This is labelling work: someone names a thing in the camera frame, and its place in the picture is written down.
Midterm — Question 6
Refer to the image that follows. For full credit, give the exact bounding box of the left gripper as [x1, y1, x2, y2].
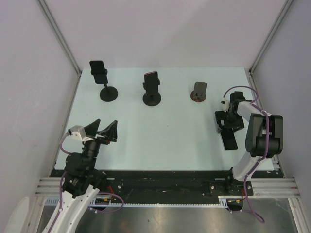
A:
[83, 119, 117, 170]

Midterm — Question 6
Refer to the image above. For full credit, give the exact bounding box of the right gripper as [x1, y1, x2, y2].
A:
[215, 109, 244, 133]

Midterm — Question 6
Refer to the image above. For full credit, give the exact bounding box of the black phone stand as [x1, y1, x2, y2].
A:
[142, 92, 161, 106]
[91, 68, 118, 102]

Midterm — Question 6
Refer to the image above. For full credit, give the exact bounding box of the purple-edged phone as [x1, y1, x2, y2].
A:
[143, 71, 159, 96]

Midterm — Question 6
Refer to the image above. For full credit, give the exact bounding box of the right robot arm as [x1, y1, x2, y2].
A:
[215, 91, 284, 195]

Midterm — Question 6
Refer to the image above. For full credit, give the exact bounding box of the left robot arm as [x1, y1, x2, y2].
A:
[44, 119, 118, 233]

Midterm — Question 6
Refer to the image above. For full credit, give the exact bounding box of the brown-based phone stand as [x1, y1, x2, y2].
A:
[190, 81, 207, 102]

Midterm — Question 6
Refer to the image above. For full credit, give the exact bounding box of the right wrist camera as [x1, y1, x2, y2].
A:
[221, 97, 230, 112]

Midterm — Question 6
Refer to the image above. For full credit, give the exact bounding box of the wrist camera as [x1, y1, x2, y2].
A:
[221, 97, 230, 112]
[68, 125, 93, 142]

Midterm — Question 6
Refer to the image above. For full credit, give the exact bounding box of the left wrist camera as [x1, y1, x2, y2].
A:
[68, 125, 93, 142]

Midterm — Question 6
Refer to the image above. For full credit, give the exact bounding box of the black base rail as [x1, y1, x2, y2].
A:
[51, 170, 277, 202]

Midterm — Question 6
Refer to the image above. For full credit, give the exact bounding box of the white cable duct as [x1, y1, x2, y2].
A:
[45, 196, 246, 208]

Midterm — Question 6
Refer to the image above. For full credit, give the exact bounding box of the left aluminium frame post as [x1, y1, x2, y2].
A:
[36, 0, 82, 77]

